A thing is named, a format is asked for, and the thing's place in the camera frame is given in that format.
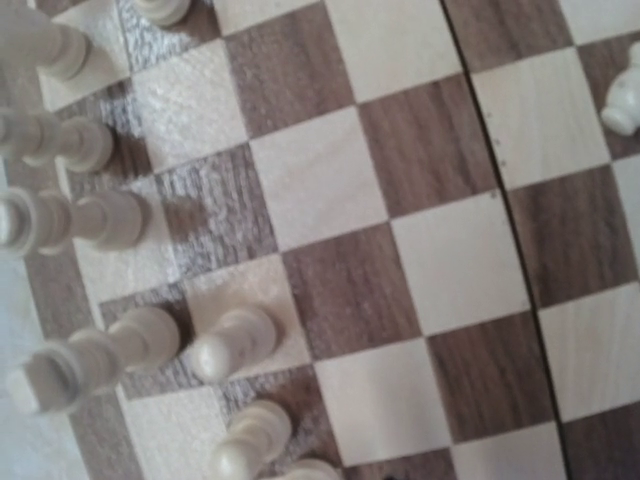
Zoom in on wooden chess board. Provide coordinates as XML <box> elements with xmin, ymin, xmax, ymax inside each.
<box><xmin>1</xmin><ymin>1</ymin><xmax>639</xmax><ymax>479</ymax></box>

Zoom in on white chess pawn row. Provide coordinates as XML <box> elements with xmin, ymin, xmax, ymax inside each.
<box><xmin>210</xmin><ymin>400</ymin><xmax>293</xmax><ymax>479</ymax></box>

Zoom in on white chess king piece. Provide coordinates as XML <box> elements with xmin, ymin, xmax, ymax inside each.
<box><xmin>1</xmin><ymin>187</ymin><xmax>145</xmax><ymax>258</ymax></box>

